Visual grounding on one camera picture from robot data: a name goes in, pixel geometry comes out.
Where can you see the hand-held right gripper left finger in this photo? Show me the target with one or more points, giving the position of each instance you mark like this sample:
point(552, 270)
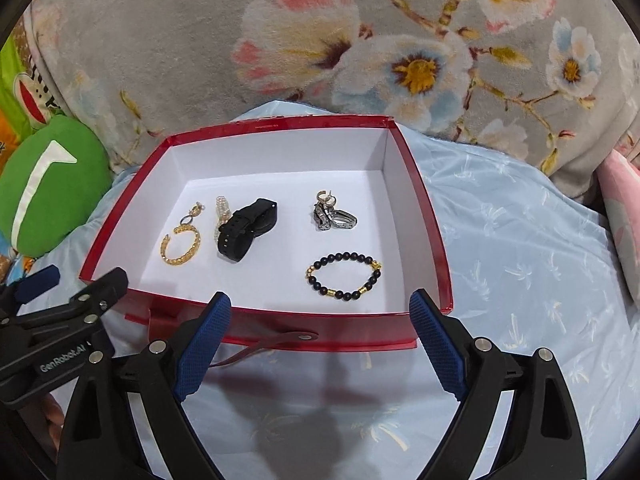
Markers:
point(202, 345)

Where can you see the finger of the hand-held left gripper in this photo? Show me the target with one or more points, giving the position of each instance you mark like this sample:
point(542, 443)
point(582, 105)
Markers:
point(107, 287)
point(37, 282)

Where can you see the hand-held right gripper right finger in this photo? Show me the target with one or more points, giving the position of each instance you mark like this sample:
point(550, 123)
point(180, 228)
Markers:
point(440, 345)

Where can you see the red cardboard box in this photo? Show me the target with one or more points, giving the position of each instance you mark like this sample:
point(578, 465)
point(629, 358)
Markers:
point(350, 330)

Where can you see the gold twisted bangle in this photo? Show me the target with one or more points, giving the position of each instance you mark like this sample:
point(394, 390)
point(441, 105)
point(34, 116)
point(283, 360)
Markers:
point(196, 245)

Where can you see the gold hoop earring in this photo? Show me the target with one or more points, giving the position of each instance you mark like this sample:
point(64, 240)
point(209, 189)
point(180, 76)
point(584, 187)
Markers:
point(187, 218)

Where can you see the black wrist watch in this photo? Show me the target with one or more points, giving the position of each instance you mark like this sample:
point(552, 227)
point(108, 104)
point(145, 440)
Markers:
point(240, 240)

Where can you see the silver jewelry piece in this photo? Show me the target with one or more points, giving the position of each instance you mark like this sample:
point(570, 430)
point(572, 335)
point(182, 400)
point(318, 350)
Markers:
point(320, 217)

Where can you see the person's left hand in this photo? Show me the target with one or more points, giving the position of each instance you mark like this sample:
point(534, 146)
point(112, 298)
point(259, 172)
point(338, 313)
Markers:
point(54, 410)

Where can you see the green pillow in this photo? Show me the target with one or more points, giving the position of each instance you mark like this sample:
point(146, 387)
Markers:
point(60, 195)

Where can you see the colourful cartoon print cloth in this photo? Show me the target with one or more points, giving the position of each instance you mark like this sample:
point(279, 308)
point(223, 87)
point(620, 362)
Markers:
point(35, 95)

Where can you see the pink plush pillow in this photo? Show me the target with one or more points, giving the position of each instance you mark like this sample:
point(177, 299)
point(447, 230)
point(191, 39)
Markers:
point(625, 220)

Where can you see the grey floral blanket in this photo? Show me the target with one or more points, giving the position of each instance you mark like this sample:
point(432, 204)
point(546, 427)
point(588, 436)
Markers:
point(200, 35)

